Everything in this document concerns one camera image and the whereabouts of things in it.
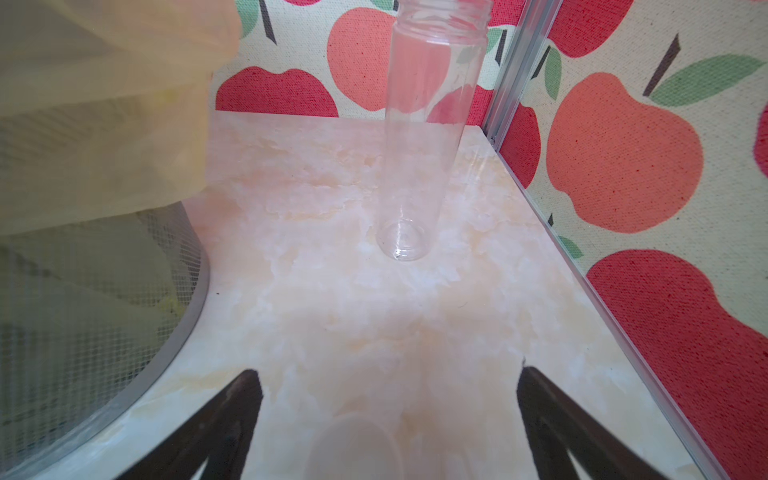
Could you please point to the right aluminium frame post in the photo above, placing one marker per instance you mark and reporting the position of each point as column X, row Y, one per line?
column 517, row 67

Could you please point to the metal mesh trash bin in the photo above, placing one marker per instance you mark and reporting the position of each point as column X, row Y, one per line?
column 92, row 314

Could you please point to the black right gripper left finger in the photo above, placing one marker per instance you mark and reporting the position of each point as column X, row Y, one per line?
column 214, row 442

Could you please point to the clear plastic jar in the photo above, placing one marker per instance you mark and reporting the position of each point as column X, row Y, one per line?
column 436, row 55

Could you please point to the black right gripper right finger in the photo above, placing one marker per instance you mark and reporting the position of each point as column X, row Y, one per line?
column 561, row 433

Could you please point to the yellow plastic bin liner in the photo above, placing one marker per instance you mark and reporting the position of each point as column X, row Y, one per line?
column 104, row 105

